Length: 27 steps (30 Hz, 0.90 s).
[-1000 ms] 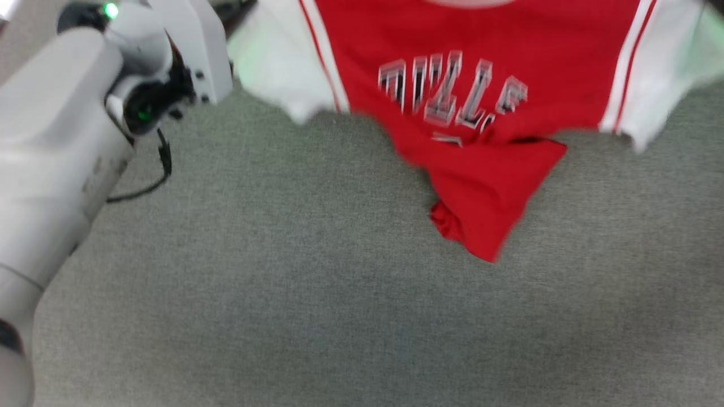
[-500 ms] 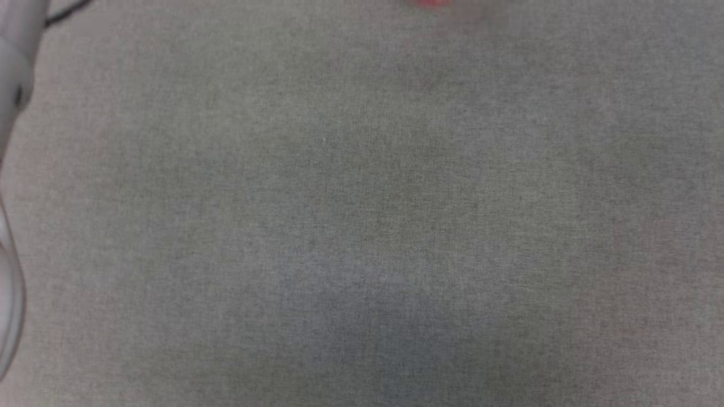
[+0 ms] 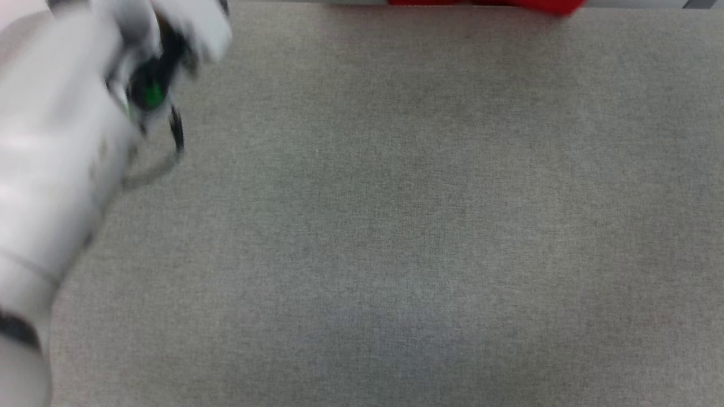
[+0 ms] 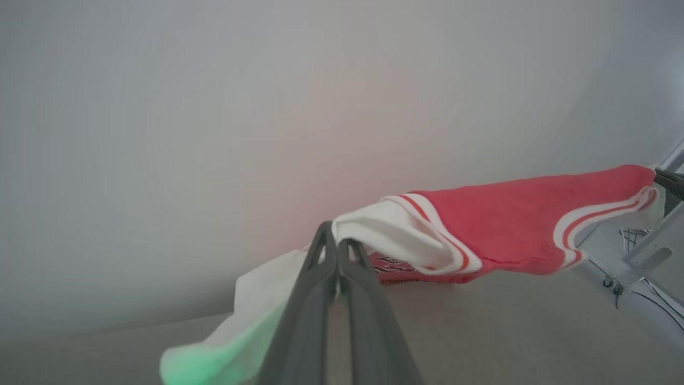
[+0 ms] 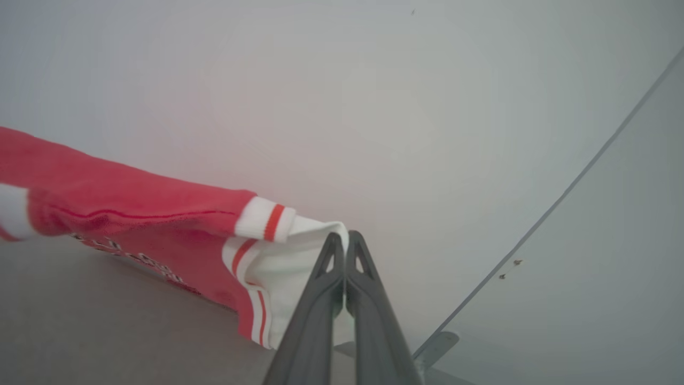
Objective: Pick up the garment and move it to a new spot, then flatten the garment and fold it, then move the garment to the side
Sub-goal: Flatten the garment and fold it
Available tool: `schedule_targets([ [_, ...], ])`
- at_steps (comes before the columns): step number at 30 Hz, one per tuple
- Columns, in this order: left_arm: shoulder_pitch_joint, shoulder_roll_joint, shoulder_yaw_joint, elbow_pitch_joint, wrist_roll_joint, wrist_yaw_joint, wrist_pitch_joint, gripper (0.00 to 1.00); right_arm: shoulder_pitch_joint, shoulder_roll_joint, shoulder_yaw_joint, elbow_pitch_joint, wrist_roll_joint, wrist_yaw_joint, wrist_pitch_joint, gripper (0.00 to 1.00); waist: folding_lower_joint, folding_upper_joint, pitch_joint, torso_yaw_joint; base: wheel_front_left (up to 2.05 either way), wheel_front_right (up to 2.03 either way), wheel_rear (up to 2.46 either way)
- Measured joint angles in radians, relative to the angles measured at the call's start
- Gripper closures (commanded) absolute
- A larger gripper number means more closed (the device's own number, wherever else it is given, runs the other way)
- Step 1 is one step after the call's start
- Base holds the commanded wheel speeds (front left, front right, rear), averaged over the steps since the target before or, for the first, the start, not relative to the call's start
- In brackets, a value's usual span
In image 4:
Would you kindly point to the red and white shirt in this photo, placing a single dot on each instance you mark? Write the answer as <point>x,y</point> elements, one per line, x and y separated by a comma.
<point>507,224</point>

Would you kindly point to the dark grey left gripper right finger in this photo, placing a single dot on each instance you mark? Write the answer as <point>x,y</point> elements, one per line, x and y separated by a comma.
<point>371,331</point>

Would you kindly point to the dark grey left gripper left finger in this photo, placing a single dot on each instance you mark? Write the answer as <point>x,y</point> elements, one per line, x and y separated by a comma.
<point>307,321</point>

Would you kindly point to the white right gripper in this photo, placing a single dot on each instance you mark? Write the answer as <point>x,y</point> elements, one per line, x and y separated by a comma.
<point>649,251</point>

